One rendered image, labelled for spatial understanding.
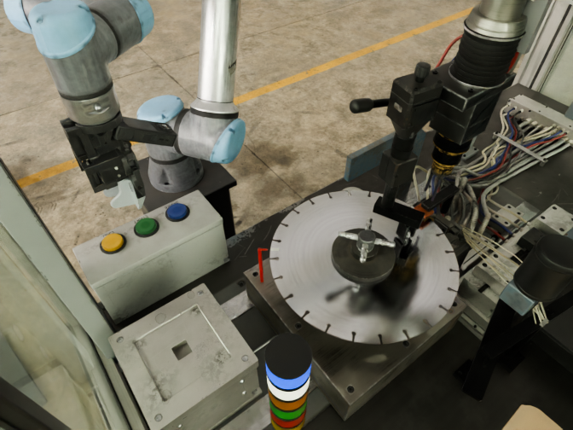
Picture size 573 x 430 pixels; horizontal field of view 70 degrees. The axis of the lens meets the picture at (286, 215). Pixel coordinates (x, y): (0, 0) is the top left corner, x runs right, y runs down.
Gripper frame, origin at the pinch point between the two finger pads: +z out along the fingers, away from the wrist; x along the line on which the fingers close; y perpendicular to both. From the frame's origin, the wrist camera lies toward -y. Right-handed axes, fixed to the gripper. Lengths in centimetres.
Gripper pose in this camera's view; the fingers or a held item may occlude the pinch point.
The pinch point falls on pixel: (141, 200)
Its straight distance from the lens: 82.7
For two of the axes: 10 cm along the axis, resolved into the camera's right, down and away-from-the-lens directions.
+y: -8.1, 4.2, -4.2
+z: -0.1, 6.9, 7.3
